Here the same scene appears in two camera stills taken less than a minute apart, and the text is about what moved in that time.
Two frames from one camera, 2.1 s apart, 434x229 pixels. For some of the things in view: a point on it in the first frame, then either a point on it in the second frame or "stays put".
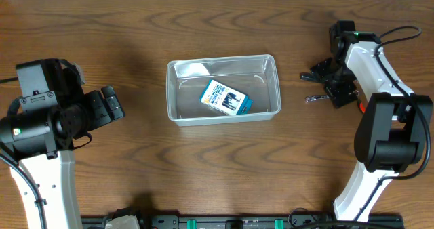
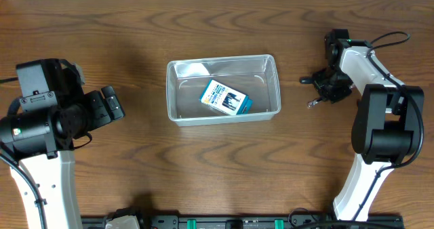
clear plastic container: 222,90 stays put
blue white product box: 226,98 stays put
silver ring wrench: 310,98 → 311,103
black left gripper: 100,117 stays put
